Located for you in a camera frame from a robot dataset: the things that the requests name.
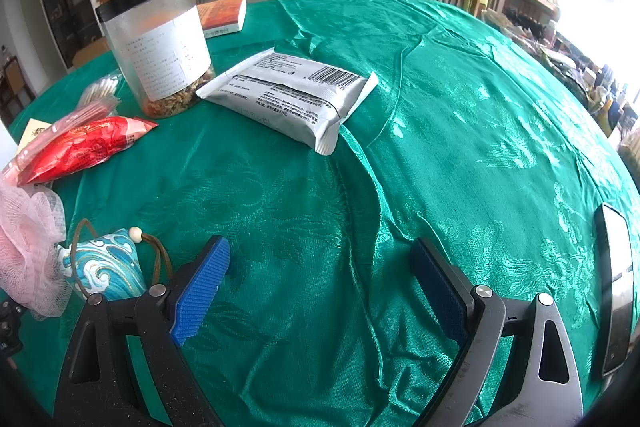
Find red snack packet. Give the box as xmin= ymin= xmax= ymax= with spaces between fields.
xmin=17 ymin=116 xmax=159 ymax=186

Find orange book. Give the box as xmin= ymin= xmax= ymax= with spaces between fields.
xmin=196 ymin=0 xmax=247 ymax=34

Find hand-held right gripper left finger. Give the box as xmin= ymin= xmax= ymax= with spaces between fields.
xmin=54 ymin=235 xmax=232 ymax=427

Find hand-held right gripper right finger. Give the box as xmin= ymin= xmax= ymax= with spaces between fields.
xmin=409 ymin=237 xmax=585 ymax=427

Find green patterned tablecloth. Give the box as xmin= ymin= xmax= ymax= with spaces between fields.
xmin=0 ymin=0 xmax=636 ymax=427

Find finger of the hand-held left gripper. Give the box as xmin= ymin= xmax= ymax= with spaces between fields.
xmin=0 ymin=297 xmax=24 ymax=358

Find pink mesh bath loofah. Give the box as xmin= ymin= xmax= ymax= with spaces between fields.
xmin=0 ymin=179 xmax=73 ymax=320

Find white printed snack packet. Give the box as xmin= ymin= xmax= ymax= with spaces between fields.
xmin=195 ymin=48 xmax=379 ymax=156

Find pile of assorted household goods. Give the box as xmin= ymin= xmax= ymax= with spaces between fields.
xmin=480 ymin=4 xmax=640 ymax=148

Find clear plastic jar black lid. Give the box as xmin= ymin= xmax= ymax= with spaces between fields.
xmin=95 ymin=0 xmax=217 ymax=120

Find small yellow box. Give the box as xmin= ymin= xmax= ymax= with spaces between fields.
xmin=16 ymin=118 xmax=51 ymax=155

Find silver smartphone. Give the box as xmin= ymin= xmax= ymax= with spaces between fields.
xmin=590 ymin=203 xmax=635 ymax=380

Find cotton swabs packet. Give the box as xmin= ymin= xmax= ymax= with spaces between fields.
xmin=77 ymin=74 xmax=124 ymax=108

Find blue wave-pattern sachet pouch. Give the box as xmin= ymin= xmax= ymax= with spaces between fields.
xmin=55 ymin=219 xmax=173 ymax=303

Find dark wooden chair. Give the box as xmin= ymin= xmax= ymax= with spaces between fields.
xmin=0 ymin=57 xmax=36 ymax=112

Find cardboard box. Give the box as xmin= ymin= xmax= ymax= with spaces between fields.
xmin=72 ymin=38 xmax=110 ymax=68

